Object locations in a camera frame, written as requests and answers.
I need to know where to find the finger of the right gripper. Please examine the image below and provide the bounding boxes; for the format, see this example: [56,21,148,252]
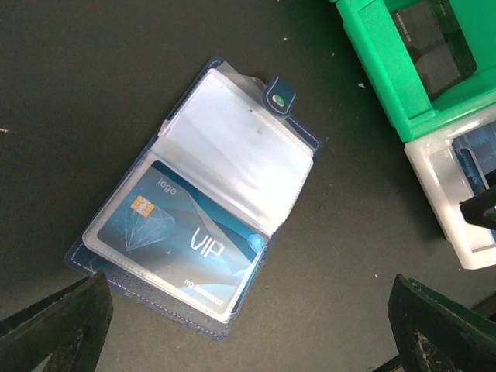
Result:
[460,187,496,230]

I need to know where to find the green card bin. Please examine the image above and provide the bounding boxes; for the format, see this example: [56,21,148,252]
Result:
[335,1,495,142]

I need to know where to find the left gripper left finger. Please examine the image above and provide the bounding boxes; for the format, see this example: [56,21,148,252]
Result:
[1,272,113,371]

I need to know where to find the blue credit cards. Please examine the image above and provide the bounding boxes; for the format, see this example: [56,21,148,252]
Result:
[452,122,495,195]

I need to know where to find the blue card holder wallet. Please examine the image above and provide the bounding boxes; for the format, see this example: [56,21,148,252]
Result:
[65,57,322,339]

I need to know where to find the white card bin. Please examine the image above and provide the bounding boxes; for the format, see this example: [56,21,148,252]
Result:
[405,106,495,270]

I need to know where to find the single blue vip card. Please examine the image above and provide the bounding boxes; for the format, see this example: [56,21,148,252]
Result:
[84,160,267,322]

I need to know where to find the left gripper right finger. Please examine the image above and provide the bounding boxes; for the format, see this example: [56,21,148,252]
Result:
[387,274,495,371]

